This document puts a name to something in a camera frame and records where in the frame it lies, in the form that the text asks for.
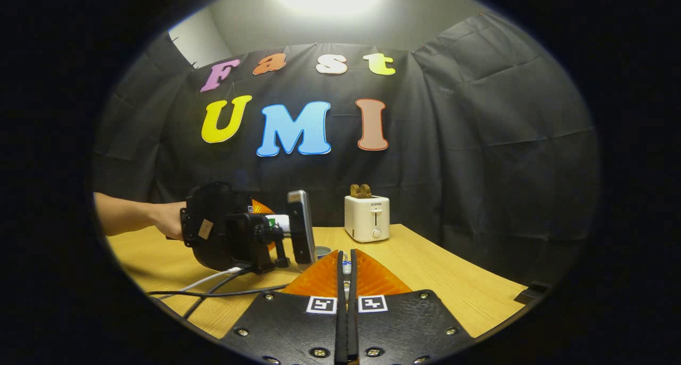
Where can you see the white toaster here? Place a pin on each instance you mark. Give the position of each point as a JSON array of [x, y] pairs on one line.
[[367, 218]]

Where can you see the brown bread slice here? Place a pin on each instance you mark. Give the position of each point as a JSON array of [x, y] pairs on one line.
[[366, 191], [355, 191]]

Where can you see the black backdrop cloth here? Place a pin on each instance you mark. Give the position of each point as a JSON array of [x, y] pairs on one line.
[[479, 168]]

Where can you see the white water bottle green label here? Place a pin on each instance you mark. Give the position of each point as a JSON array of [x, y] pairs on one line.
[[279, 222]]

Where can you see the dark object at table edge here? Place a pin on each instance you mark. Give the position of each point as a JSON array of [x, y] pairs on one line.
[[532, 292]]

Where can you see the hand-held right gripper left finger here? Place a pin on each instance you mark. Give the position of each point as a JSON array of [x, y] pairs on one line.
[[340, 322]]

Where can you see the white teacup lid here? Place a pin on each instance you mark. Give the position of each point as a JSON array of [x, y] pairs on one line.
[[347, 268]]

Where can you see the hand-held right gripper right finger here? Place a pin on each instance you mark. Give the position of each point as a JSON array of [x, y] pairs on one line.
[[355, 322]]

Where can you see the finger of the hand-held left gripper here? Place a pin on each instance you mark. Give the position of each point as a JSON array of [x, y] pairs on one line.
[[260, 206]]

